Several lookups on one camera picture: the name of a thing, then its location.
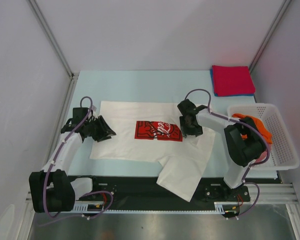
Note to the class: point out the aluminium frame post left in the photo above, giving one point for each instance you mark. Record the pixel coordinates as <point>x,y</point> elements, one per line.
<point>43,23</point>

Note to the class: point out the white t shirt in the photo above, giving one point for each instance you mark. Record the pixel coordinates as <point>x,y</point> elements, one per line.
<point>151,132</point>

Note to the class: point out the aluminium frame post right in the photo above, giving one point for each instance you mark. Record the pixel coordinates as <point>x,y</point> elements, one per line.
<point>283,9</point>

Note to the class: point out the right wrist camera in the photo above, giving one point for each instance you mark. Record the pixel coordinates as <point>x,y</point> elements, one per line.
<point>188,108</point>

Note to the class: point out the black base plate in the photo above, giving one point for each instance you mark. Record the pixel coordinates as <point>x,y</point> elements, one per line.
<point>132,181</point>

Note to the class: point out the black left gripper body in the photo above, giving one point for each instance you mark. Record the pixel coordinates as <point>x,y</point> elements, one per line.
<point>94,130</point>

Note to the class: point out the orange t shirt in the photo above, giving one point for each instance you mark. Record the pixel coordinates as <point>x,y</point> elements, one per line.
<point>260,126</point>

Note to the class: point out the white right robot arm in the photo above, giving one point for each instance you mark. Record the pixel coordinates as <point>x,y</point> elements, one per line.
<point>241,139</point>

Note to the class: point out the pink t shirt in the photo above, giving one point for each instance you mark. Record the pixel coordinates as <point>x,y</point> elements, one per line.
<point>262,157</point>

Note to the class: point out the aluminium frame post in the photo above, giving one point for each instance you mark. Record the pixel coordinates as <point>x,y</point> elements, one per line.
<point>43,23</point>
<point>283,9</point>

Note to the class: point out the folded red t shirt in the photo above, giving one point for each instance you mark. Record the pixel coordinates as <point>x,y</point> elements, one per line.
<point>234,80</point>

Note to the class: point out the white slotted cable duct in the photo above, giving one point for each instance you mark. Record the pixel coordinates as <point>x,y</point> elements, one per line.
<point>206,208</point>

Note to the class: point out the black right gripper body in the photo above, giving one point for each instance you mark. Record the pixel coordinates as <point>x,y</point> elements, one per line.
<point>192,129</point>

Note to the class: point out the folded blue t shirt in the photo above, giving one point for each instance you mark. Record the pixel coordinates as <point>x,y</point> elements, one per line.
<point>229,95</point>

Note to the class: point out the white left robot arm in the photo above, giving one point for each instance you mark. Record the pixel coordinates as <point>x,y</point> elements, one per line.
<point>52,191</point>

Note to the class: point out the white plastic basket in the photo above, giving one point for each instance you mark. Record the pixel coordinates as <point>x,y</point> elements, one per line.
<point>283,155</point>

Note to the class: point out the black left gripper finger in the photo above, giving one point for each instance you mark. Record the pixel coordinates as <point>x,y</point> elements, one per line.
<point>101,138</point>
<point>105,128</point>

